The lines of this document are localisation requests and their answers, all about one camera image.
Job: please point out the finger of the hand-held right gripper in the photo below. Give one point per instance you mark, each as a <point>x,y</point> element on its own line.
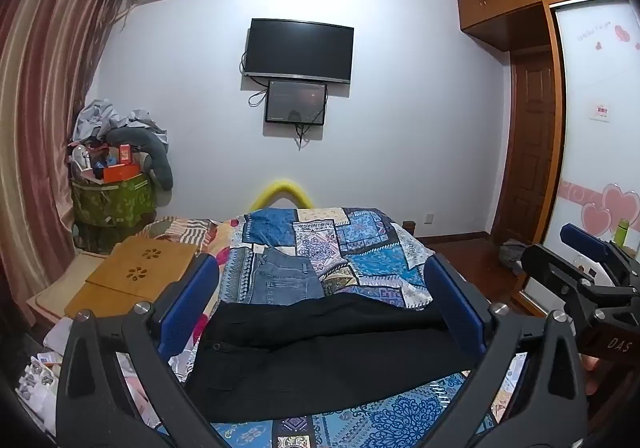
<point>552,262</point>
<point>582,237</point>

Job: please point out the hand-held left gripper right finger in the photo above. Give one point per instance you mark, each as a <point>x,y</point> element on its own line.
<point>457,304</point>

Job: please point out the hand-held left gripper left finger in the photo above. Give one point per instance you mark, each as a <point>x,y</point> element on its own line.
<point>192,304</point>

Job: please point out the black pants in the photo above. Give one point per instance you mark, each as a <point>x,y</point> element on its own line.
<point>320,353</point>

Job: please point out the person's right hand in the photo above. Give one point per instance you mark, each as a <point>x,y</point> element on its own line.
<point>592,375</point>

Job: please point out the green bottle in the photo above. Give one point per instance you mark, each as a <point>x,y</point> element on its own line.
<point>621,230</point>

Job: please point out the grey bag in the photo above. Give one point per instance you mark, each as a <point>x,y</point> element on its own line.
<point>511,253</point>

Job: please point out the bamboo lap desk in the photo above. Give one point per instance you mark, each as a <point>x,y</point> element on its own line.
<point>132,278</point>

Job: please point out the blue jeans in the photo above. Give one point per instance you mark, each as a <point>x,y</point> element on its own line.
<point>284,275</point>

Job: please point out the brown wooden door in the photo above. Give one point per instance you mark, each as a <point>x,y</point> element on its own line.
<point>531,148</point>

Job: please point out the patchwork patterned blanket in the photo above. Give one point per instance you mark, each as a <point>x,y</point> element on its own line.
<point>350,253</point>

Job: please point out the green patterned storage bag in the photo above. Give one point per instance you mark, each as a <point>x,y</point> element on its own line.
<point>111,200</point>

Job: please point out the wooden wardrobe with heart doors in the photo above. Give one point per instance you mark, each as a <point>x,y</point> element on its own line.
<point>575,103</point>

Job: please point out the yellow foam tube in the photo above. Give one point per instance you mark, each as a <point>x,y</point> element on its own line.
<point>281,194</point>

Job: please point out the orange box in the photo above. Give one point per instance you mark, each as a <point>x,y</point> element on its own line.
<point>117,172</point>

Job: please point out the grey curved pillow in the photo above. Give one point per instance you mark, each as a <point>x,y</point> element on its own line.
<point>152,153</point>

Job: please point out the pile of white papers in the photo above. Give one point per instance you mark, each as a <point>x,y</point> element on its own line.
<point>40,368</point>

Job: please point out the pile of grey clothes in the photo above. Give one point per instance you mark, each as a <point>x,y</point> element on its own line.
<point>107,121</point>

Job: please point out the small black monitor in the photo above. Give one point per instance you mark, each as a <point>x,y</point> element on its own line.
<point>296,101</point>

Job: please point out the striped curtain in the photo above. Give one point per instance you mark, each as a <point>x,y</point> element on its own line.
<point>42,118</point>

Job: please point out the black wall television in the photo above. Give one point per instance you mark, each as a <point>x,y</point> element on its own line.
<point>299,50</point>

